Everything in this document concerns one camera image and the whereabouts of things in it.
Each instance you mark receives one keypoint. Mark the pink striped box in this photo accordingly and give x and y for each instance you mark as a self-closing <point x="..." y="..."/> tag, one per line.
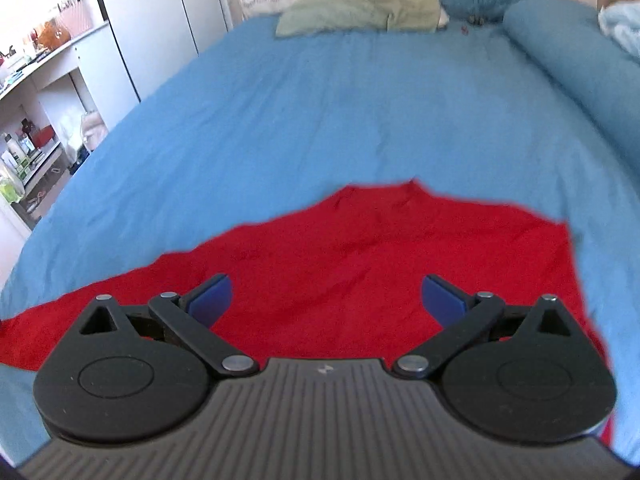
<point x="75" y="20"/>

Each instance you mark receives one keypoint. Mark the blue bed sheet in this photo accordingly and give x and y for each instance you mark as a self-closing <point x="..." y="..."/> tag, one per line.
<point x="280" y="130"/>

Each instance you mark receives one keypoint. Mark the white plastic bag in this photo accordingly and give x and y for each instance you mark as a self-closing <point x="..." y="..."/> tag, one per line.
<point x="92" y="130"/>

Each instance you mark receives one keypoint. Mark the green pillow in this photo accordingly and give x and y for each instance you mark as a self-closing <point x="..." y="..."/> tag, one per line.
<point x="357" y="12"/>

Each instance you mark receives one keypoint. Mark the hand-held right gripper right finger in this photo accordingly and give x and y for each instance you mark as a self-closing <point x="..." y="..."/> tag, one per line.
<point x="441" y="299"/>

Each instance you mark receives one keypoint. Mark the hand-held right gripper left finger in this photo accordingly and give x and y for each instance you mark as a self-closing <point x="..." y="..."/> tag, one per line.
<point x="214" y="298"/>

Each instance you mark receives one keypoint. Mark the red small garment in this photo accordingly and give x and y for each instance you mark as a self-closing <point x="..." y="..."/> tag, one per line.
<point x="345" y="280"/>

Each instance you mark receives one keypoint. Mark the white shelf unit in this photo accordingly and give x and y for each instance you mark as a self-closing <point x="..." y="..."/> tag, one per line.
<point x="45" y="110"/>

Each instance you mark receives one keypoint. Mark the red box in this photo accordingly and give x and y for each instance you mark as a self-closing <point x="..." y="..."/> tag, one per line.
<point x="44" y="136"/>

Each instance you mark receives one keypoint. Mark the blue rolled duvet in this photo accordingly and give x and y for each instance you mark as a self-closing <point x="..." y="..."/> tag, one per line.
<point x="575" y="65"/>

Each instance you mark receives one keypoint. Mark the light blue blanket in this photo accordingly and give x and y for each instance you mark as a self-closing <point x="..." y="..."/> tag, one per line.
<point x="622" y="25"/>

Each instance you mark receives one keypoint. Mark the white wardrobe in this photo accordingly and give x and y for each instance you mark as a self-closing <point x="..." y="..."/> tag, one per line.
<point x="165" y="15"/>

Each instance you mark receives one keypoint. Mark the orange plush toy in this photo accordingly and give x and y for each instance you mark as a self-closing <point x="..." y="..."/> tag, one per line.
<point x="50" y="35"/>

